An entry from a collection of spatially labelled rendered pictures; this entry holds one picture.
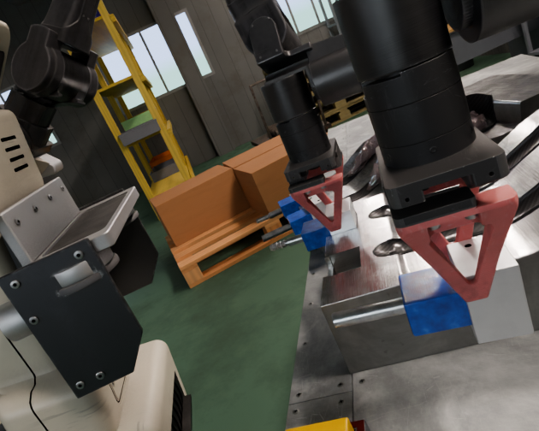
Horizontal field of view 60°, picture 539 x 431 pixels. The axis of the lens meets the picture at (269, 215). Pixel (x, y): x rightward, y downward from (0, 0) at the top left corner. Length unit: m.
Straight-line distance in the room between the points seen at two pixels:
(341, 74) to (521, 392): 0.37
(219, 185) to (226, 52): 4.73
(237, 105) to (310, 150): 7.44
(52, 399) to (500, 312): 0.49
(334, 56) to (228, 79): 7.45
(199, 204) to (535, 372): 3.17
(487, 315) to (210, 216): 3.26
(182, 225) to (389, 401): 3.11
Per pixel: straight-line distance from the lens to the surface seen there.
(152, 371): 0.73
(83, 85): 0.82
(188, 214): 3.51
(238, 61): 8.03
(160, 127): 5.24
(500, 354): 0.51
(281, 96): 0.58
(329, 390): 0.53
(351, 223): 0.62
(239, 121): 8.04
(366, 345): 0.51
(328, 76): 0.57
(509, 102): 0.89
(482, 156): 0.28
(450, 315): 0.35
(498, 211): 0.29
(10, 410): 0.65
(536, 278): 0.50
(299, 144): 0.59
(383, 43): 0.28
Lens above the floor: 1.13
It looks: 17 degrees down
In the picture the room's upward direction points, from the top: 24 degrees counter-clockwise
